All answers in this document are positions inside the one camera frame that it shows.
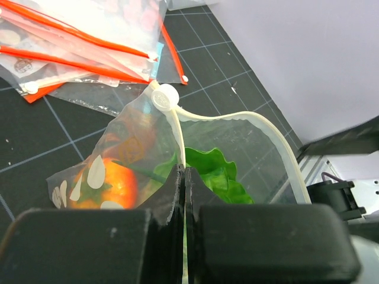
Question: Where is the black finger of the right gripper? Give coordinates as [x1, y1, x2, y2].
[300, 116, 378, 156]

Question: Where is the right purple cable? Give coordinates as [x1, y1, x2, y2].
[321, 172, 343, 185]

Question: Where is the green lettuce head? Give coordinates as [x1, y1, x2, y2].
[152, 147, 255, 205]

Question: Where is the pile of zip bags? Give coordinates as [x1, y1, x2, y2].
[1, 1, 188, 103]

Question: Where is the clear dotted zip bag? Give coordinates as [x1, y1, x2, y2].
[47, 82, 310, 209]

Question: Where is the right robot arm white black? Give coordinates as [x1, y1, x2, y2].
[299, 117, 378, 283]

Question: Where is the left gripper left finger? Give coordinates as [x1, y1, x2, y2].
[1, 164, 184, 283]

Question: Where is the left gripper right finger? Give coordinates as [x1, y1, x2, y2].
[185, 167, 361, 283]

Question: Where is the orange red tomato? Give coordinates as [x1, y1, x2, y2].
[67, 158, 138, 209]

